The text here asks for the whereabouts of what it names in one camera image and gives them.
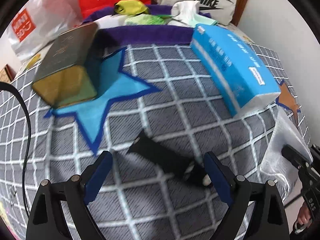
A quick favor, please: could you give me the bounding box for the black sock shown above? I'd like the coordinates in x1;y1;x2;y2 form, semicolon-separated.
127;131;212;188

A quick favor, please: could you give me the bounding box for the blue tissue pack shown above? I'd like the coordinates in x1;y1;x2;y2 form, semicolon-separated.
190;24;280;117

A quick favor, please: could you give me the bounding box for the yellow Adidas mini pouch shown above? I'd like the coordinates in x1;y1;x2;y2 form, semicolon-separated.
113;0;150;16

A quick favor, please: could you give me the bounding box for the person's right hand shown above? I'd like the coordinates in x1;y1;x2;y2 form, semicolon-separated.
297;202;313;228

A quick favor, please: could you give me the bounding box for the clear plastic bag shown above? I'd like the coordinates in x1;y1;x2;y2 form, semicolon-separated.
260;104;313;203

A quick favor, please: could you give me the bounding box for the grey checked bedsheet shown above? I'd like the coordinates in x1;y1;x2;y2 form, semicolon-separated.
1;44;297;239

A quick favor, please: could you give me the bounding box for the dark green tin box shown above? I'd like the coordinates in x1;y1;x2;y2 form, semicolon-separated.
31;22;103;108

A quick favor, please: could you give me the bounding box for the newspaper print fruit cover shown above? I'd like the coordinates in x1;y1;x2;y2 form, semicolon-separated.
14;23;254;80

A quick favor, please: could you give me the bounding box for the brown cardboard box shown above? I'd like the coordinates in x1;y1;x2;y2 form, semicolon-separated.
0;64;16;83

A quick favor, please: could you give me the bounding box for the purple fleece towel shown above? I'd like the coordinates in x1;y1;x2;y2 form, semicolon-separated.
82;3;220;47

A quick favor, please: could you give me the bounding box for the mint green cloth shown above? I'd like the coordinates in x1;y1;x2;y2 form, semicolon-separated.
187;14;218;28

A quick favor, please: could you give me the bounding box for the white Miniso plastic bag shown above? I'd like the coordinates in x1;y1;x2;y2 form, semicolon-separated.
5;0;80;62

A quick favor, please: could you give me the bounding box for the white cotton glove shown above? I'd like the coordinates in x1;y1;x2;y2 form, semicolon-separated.
171;1;199;25

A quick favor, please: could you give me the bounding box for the black cable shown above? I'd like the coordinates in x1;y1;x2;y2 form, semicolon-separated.
0;81;33;218

